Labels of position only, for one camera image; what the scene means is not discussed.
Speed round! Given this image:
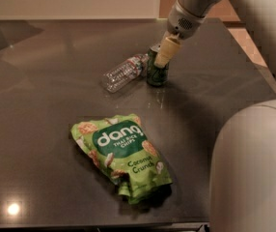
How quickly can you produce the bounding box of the green rice chips bag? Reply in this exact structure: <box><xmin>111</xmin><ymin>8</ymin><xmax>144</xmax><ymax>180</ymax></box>
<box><xmin>70</xmin><ymin>114</ymin><xmax>172</xmax><ymax>204</ymax></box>

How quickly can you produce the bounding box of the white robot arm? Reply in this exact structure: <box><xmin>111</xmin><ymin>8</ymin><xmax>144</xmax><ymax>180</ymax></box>
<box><xmin>155</xmin><ymin>0</ymin><xmax>276</xmax><ymax>232</ymax></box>

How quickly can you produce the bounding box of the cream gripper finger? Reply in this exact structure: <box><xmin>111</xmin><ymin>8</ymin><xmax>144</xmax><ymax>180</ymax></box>
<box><xmin>154</xmin><ymin>34</ymin><xmax>181</xmax><ymax>69</ymax></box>

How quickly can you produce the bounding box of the green soda can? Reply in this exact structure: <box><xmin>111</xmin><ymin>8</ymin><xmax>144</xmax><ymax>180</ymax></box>
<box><xmin>147</xmin><ymin>43</ymin><xmax>169</xmax><ymax>87</ymax></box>

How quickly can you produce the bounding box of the clear plastic water bottle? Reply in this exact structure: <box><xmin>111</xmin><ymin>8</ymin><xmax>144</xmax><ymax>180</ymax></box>
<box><xmin>101</xmin><ymin>54</ymin><xmax>149</xmax><ymax>93</ymax></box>

